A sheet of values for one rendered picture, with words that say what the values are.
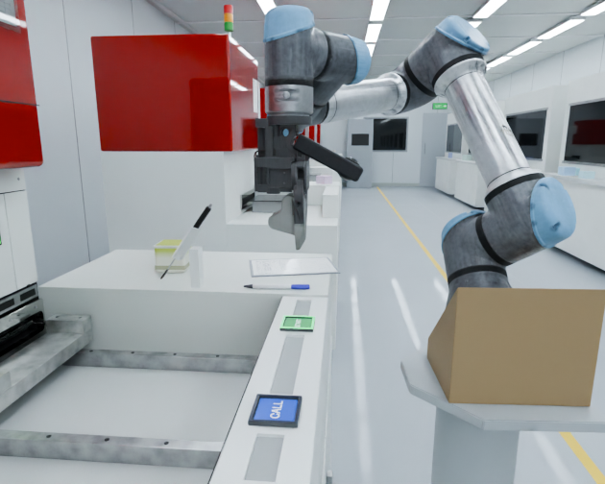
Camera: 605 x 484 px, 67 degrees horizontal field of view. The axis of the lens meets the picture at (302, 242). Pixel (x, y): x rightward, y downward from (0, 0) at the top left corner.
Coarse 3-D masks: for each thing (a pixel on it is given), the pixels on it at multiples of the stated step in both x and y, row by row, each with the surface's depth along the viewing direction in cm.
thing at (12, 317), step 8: (24, 304) 93; (32, 304) 94; (40, 304) 97; (8, 312) 89; (16, 312) 90; (24, 312) 92; (32, 312) 94; (40, 312) 98; (0, 320) 86; (8, 320) 88; (16, 320) 90; (0, 328) 86; (40, 328) 98; (32, 336) 95; (40, 336) 97; (16, 344) 91; (24, 344) 92; (0, 352) 87; (8, 352) 88; (0, 360) 86
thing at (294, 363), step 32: (320, 320) 80; (288, 352) 69; (320, 352) 68; (256, 384) 59; (288, 384) 60; (320, 384) 60; (320, 416) 62; (224, 448) 47; (256, 448) 47; (288, 448) 47; (320, 448) 64; (224, 480) 42; (256, 480) 43; (288, 480) 42
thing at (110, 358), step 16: (80, 352) 92; (96, 352) 92; (112, 352) 92; (128, 352) 92; (144, 352) 92; (160, 352) 92; (176, 352) 92; (128, 368) 92; (144, 368) 92; (160, 368) 91; (176, 368) 91; (192, 368) 91; (208, 368) 90; (224, 368) 90; (240, 368) 90
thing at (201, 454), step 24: (0, 432) 67; (24, 432) 67; (48, 432) 67; (24, 456) 66; (48, 456) 66; (72, 456) 65; (96, 456) 65; (120, 456) 64; (144, 456) 64; (168, 456) 64; (192, 456) 63; (216, 456) 63
